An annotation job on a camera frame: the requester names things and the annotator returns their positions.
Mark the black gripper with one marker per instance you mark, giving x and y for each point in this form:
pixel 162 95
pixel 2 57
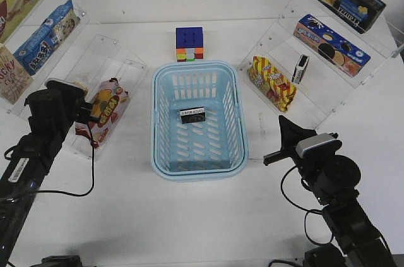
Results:
pixel 73 99
pixel 297 142

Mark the bread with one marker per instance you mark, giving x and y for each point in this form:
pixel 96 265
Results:
pixel 82 80

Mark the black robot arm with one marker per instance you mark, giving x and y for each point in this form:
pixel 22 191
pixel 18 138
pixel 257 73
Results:
pixel 332 179
pixel 54 110

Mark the black white tissue pack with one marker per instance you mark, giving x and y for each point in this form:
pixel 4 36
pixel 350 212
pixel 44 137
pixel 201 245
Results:
pixel 300 69

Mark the light blue plastic basket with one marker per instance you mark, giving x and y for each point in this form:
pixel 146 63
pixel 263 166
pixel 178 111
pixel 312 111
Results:
pixel 198 130

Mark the pink strawberry cake package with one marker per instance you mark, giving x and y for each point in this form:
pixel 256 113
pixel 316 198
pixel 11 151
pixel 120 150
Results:
pixel 109 104

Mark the yellow red striped snack bag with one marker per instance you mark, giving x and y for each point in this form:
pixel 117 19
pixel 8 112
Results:
pixel 276 87

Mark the beige Pocky box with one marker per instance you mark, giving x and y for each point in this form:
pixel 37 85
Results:
pixel 14 77

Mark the blue cookie bag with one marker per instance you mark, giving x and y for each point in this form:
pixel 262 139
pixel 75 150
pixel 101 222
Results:
pixel 35 51

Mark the clear acrylic right shelf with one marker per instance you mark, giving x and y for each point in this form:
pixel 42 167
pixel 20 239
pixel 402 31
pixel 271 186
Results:
pixel 324 87

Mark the clear acrylic shelf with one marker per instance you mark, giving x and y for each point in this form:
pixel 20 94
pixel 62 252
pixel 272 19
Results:
pixel 324 87
pixel 84 50

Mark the clear acrylic left shelf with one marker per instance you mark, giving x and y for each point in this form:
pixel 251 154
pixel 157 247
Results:
pixel 84 50

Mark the blue orange cookie box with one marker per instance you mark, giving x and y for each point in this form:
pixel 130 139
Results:
pixel 330 45

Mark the multicoloured puzzle cube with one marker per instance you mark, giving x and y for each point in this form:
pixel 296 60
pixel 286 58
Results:
pixel 189 43

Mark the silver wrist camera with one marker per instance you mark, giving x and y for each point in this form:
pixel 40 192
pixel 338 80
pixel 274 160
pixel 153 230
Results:
pixel 311 146

